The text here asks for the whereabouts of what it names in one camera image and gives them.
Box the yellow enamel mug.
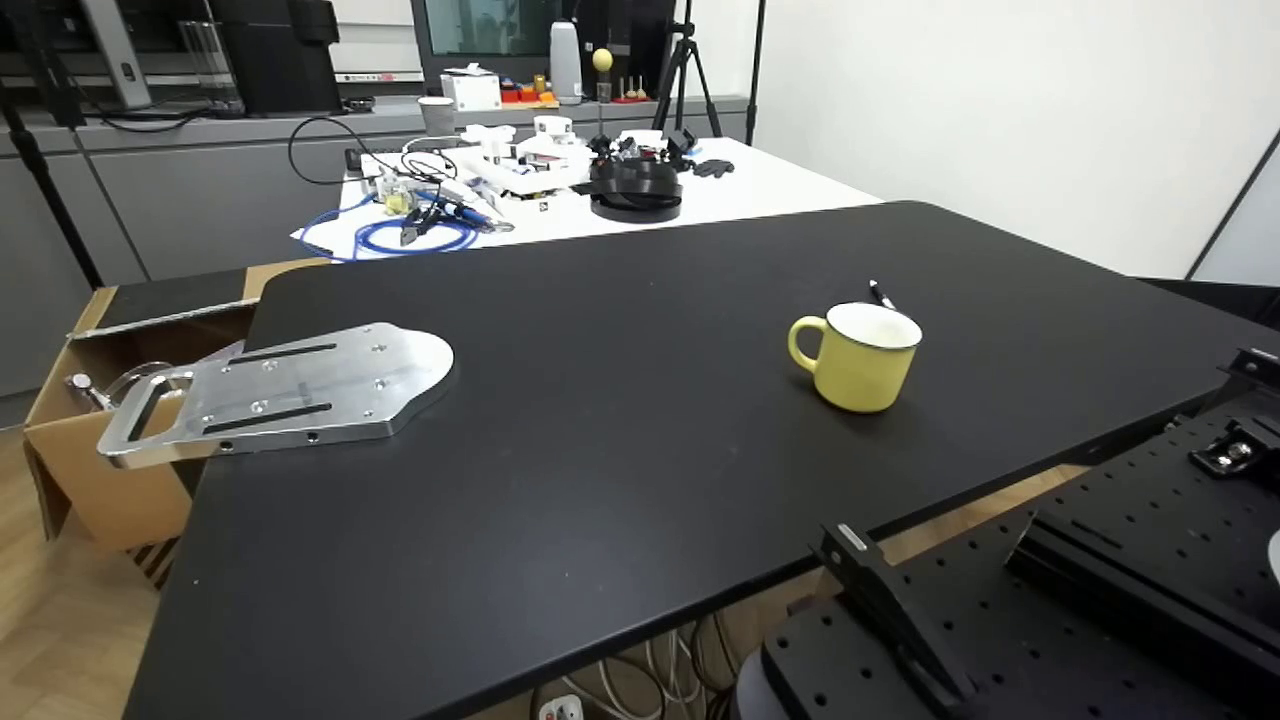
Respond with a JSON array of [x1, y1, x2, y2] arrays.
[[782, 299, 926, 416]]

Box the black round headset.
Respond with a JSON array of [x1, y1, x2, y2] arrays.
[[584, 132, 689, 222]]

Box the white table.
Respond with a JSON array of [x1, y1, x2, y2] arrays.
[[287, 129, 887, 267]]

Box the white electronics clutter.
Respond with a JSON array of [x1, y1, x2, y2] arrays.
[[355, 117, 601, 233]]

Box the small red items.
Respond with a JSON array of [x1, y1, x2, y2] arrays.
[[499, 75, 559, 110]]

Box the white cylinder speaker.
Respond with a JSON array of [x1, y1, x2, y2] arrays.
[[546, 17, 589, 106]]

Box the slanted black pole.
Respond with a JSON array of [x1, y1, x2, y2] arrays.
[[740, 0, 772, 146]]

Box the small white box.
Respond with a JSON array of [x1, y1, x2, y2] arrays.
[[440, 59, 502, 117]]

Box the black table clamp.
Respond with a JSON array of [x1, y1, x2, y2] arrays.
[[816, 518, 984, 720]]

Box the dark framed screen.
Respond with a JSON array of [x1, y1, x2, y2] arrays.
[[407, 0, 584, 91]]

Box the black flat sheet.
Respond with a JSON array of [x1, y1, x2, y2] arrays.
[[96, 267, 250, 334]]

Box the black computer case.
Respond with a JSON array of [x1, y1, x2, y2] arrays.
[[210, 0, 344, 118]]

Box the black perforated breadboard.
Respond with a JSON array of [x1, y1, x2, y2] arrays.
[[735, 384, 1280, 720]]

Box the large open cardboard box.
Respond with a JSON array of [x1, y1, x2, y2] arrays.
[[19, 257, 335, 591]]

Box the black low box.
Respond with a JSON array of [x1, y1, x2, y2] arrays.
[[1132, 271, 1280, 330]]

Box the thin black tripod stand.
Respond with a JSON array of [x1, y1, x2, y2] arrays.
[[0, 75, 109, 290]]

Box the framed flat panel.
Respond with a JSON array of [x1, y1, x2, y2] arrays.
[[1179, 129, 1280, 290]]

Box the blue coiled cable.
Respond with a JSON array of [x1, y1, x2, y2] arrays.
[[348, 210, 485, 258]]

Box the black camera tripod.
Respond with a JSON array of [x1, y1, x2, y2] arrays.
[[648, 0, 722, 138]]

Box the black rail block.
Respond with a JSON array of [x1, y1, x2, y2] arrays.
[[1003, 508, 1280, 702]]

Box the black metal mount bracket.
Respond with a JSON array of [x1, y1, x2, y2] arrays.
[[1188, 345, 1280, 484]]

